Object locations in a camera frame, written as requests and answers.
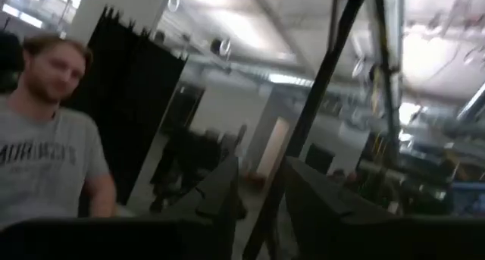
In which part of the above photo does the person in grey shirt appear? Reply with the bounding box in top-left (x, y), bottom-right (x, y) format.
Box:
top-left (0, 32), bottom-right (117, 230)

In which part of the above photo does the black curtain panel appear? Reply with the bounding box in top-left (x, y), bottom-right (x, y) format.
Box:
top-left (62, 5), bottom-right (187, 207)

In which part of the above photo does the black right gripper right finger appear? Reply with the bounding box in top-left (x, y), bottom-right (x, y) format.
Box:
top-left (284, 156), bottom-right (395, 260)

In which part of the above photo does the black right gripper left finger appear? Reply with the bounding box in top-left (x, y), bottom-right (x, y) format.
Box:
top-left (161, 155), bottom-right (247, 260)

